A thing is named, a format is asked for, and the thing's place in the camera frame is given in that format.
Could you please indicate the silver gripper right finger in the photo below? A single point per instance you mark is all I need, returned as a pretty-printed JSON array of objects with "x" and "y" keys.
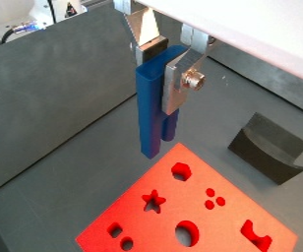
[{"x": 183, "y": 76}]

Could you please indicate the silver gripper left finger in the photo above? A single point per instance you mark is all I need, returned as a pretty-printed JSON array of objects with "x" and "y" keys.
[{"x": 148, "y": 43}]

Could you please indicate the blue square-circle peg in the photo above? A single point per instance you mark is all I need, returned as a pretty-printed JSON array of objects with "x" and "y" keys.
[{"x": 158, "y": 126}]

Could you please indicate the dark grey curved holder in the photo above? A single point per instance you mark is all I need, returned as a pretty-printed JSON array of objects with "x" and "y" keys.
[{"x": 269, "y": 148}]

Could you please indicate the red shape-sorting block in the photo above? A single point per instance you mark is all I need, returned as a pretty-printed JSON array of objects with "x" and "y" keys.
[{"x": 183, "y": 208}]

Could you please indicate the white robot base with cable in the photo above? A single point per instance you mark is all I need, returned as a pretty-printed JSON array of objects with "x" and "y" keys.
[{"x": 47, "y": 13}]

